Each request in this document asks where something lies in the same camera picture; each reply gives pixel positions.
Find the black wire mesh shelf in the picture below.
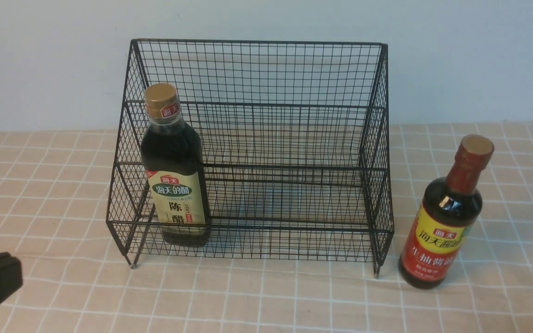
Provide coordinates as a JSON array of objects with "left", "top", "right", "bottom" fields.
[{"left": 106, "top": 38, "right": 394, "bottom": 277}]

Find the soy sauce bottle red cap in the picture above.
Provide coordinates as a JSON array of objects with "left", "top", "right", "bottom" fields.
[{"left": 398, "top": 134, "right": 495, "bottom": 290}]

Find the vinegar bottle gold cap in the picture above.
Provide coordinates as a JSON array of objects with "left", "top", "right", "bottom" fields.
[{"left": 140, "top": 83, "right": 211, "bottom": 248}]

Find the checkered beige tablecloth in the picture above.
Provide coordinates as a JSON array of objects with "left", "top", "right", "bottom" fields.
[{"left": 0, "top": 123, "right": 533, "bottom": 333}]

